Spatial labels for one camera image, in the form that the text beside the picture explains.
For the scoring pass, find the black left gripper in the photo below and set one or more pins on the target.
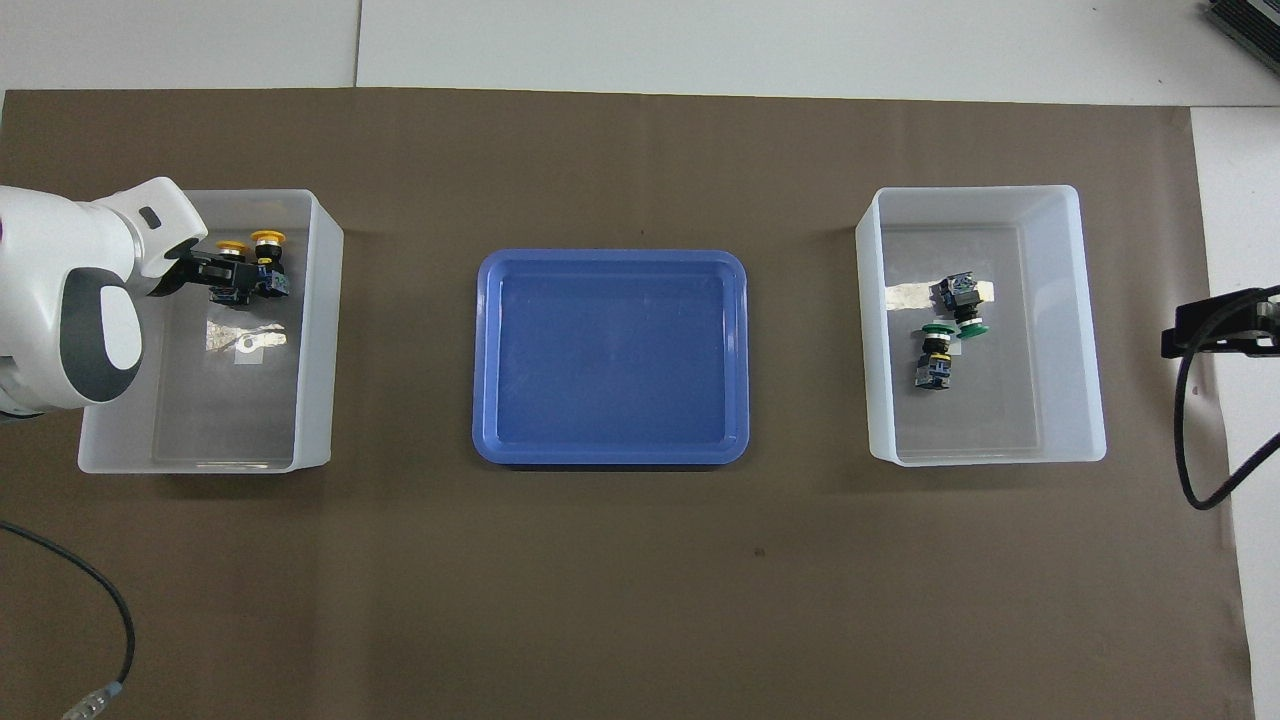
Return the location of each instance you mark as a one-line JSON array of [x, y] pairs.
[[185, 270]]

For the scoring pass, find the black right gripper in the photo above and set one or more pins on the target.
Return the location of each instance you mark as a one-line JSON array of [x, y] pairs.
[[1245, 325]]

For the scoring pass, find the yellow push button switch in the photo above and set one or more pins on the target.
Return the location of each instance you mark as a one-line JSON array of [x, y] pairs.
[[266, 238], [232, 247]]

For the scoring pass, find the green push button switch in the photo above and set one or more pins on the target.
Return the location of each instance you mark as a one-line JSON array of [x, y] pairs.
[[955, 295], [935, 370]]

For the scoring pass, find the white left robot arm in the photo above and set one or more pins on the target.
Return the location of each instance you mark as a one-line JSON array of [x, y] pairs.
[[50, 260]]

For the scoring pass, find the translucent white plastic box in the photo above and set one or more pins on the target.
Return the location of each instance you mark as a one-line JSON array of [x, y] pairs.
[[1000, 420], [200, 420]]

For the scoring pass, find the dark grey ribbed device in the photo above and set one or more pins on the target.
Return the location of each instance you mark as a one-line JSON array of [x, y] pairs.
[[1250, 15]]

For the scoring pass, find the blue plastic tray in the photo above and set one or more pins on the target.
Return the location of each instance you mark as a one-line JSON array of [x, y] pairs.
[[610, 350]]

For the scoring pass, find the brown paper table mat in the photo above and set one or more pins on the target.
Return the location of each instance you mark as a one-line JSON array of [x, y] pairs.
[[600, 600]]

